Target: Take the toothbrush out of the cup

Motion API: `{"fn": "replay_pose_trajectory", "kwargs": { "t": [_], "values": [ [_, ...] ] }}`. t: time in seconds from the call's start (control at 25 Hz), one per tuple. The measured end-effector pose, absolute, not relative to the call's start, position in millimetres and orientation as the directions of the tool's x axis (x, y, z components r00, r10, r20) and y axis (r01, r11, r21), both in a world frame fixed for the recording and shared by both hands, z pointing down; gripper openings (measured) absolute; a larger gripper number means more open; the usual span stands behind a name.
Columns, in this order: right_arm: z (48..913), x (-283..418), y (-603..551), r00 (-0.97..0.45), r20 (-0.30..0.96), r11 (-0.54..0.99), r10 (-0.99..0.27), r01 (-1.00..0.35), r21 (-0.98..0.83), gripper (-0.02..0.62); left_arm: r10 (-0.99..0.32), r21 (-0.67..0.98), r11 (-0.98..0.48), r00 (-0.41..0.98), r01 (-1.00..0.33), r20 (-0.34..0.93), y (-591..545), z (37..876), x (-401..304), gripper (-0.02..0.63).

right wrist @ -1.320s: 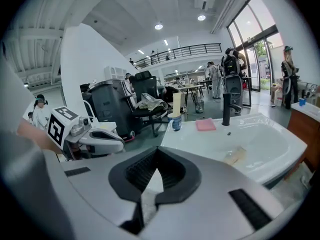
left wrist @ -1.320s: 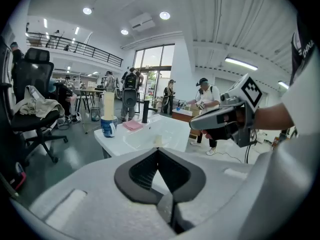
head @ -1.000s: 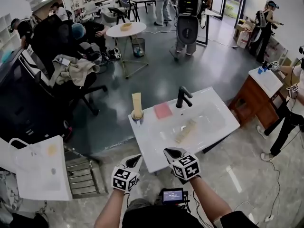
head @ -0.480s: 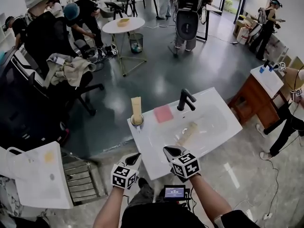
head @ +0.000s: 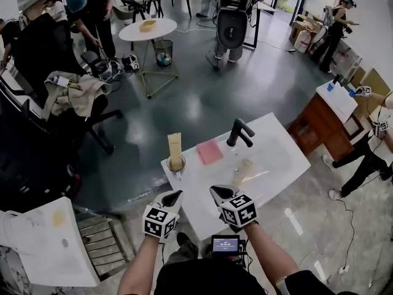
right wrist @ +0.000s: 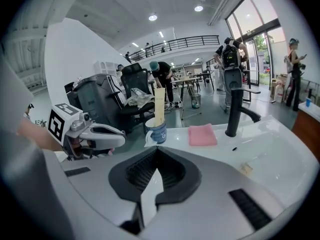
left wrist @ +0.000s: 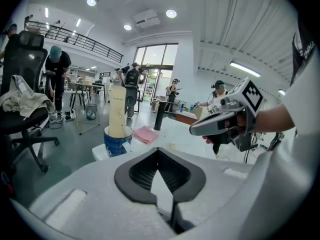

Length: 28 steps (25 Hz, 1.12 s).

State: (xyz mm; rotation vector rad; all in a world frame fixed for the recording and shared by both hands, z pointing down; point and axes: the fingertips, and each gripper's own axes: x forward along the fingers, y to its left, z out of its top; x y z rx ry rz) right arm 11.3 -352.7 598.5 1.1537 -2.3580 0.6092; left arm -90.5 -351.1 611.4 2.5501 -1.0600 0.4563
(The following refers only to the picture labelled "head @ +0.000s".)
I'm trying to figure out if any beige bowl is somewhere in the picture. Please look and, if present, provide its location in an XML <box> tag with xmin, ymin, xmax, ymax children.
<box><xmin>138</xmin><ymin>20</ymin><xmax>158</xmax><ymax>33</ymax></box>

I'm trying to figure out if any white washbasin on grey frame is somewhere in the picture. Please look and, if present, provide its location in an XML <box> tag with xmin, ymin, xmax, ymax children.
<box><xmin>160</xmin><ymin>112</ymin><xmax>312</xmax><ymax>242</ymax></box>

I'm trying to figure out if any white faucet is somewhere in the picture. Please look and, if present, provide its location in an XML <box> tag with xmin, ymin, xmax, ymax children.
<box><xmin>0</xmin><ymin>209</ymin><xmax>38</xmax><ymax>255</ymax></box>

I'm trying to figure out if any black office chair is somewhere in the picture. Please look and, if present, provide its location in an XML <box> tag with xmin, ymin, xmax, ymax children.
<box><xmin>0</xmin><ymin>12</ymin><xmax>124</xmax><ymax>157</ymax></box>

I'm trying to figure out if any metal grate shelf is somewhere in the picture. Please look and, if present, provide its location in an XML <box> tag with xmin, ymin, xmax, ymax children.
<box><xmin>74</xmin><ymin>213</ymin><xmax>136</xmax><ymax>281</ymax></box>

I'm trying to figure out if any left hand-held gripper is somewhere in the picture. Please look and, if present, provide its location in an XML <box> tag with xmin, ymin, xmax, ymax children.
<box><xmin>141</xmin><ymin>190</ymin><xmax>184</xmax><ymax>244</ymax></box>

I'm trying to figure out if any person's black white t-shirt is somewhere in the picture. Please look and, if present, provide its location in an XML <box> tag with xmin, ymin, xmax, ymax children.
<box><xmin>152</xmin><ymin>258</ymin><xmax>333</xmax><ymax>295</ymax></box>

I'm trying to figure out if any person's left forearm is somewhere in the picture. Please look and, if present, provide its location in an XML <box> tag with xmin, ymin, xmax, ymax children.
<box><xmin>117</xmin><ymin>234</ymin><xmax>167</xmax><ymax>295</ymax></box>

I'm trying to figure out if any grey shell chair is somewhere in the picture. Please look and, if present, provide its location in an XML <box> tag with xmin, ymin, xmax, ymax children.
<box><xmin>205</xmin><ymin>7</ymin><xmax>249</xmax><ymax>71</ymax></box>

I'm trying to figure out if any person's leg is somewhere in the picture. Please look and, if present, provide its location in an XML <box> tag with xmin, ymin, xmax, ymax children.
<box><xmin>165</xmin><ymin>232</ymin><xmax>201</xmax><ymax>266</ymax></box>

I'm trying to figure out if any yellow sponge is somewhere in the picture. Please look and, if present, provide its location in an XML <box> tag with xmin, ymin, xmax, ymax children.
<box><xmin>51</xmin><ymin>210</ymin><xmax>67</xmax><ymax>227</ymax></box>

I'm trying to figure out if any cardboard box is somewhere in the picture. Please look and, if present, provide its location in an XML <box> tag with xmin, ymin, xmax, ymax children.
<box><xmin>289</xmin><ymin>15</ymin><xmax>325</xmax><ymax>53</ymax></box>

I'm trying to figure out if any beige jacket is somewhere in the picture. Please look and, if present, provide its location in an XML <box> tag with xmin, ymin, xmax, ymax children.
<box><xmin>41</xmin><ymin>70</ymin><xmax>112</xmax><ymax>121</ymax></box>

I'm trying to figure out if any black floor cable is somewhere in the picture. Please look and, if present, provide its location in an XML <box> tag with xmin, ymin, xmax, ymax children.
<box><xmin>336</xmin><ymin>195</ymin><xmax>357</xmax><ymax>269</ymax></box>

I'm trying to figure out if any small black monitor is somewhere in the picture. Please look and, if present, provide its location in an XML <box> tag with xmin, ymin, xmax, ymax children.
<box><xmin>211</xmin><ymin>234</ymin><xmax>247</xmax><ymax>258</ymax></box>

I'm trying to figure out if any pink cloth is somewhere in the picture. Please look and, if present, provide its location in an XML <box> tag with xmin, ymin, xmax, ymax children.
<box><xmin>196</xmin><ymin>139</ymin><xmax>224</xmax><ymax>165</ymax></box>

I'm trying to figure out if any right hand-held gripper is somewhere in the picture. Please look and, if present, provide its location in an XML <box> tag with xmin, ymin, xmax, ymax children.
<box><xmin>209</xmin><ymin>184</ymin><xmax>259</xmax><ymax>229</ymax></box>

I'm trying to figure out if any wooden cabinet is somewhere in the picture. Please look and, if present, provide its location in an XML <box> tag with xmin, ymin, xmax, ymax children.
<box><xmin>286</xmin><ymin>81</ymin><xmax>365</xmax><ymax>162</ymax></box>

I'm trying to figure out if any black faucet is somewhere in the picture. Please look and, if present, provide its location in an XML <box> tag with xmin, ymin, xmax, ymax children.
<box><xmin>225</xmin><ymin>118</ymin><xmax>256</xmax><ymax>148</ymax></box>

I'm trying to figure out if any beige rectangular block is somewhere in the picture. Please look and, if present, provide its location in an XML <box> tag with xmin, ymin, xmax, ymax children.
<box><xmin>166</xmin><ymin>132</ymin><xmax>184</xmax><ymax>170</ymax></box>

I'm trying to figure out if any cardboard sheet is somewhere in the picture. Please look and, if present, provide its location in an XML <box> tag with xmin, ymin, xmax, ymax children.
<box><xmin>349</xmin><ymin>67</ymin><xmax>392</xmax><ymax>104</ymax></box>

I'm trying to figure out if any idle hand-held gripper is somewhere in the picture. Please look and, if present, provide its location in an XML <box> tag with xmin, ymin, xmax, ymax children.
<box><xmin>122</xmin><ymin>53</ymin><xmax>141</xmax><ymax>72</ymax></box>

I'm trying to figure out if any person's right forearm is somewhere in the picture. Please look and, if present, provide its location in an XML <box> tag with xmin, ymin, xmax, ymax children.
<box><xmin>244</xmin><ymin>221</ymin><xmax>301</xmax><ymax>286</ymax></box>

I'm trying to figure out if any wire waste basket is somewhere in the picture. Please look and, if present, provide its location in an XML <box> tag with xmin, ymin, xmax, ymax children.
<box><xmin>153</xmin><ymin>39</ymin><xmax>174</xmax><ymax>68</ymax></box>

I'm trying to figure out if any round white table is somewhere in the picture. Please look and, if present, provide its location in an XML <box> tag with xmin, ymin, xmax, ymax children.
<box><xmin>118</xmin><ymin>17</ymin><xmax>179</xmax><ymax>99</ymax></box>

